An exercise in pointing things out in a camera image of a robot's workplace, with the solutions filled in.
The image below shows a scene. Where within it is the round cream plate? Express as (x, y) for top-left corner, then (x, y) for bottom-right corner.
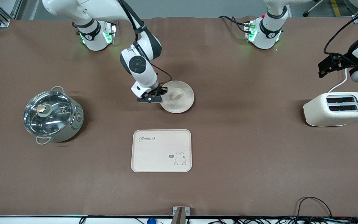
(160, 81), (195, 114)

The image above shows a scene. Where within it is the cream rabbit print tray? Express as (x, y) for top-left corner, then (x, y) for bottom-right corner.
(131, 129), (192, 173)

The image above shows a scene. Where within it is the cream two-slot toaster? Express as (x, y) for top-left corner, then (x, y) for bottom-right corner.
(303, 92), (358, 127)

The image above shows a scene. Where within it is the office chair caster base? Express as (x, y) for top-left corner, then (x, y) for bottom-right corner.
(303, 0), (326, 17)

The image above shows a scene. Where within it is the pale green electric pot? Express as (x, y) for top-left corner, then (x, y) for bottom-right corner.
(23, 86), (84, 145)

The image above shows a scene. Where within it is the glass pot lid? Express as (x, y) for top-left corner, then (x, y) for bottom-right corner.
(23, 90), (73, 137)

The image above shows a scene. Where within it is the brown table cover sheet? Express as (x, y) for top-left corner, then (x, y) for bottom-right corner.
(0, 16), (358, 217)

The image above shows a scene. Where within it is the white toaster power cord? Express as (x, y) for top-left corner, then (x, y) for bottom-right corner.
(328, 69), (348, 93)

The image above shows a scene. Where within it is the black left base cable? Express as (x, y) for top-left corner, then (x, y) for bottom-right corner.
(218, 15), (248, 33)

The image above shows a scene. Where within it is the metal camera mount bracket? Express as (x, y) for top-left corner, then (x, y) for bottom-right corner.
(172, 206), (190, 224)

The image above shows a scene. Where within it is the black looped floor cable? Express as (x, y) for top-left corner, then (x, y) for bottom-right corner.
(297, 197), (333, 217)

